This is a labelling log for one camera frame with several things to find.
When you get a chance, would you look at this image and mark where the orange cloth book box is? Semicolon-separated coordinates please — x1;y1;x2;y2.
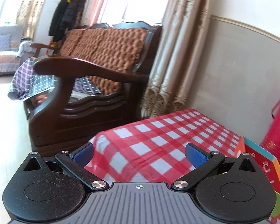
234;136;280;217

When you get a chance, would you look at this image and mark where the dark wooden sofa bench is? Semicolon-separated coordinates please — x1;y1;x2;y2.
25;21;162;156

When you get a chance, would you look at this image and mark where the red thermos flask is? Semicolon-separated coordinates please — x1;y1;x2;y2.
260;99;280;162

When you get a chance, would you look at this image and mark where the red white checkered tablecloth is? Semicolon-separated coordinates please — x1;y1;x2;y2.
84;108;280;224

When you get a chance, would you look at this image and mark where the plaid blue white cloth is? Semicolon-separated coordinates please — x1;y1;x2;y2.
7;58;102;100

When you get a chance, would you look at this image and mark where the grey fabric armchair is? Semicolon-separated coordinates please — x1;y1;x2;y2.
0;25;23;75

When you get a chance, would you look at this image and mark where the brown textured sofa cushion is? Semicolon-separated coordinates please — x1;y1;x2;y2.
59;27;149;96

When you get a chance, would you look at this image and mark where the black hanging coat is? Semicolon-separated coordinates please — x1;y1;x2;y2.
48;0;86;42

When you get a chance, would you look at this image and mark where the beige embroidered curtain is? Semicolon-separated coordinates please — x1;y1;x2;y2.
141;0;214;118

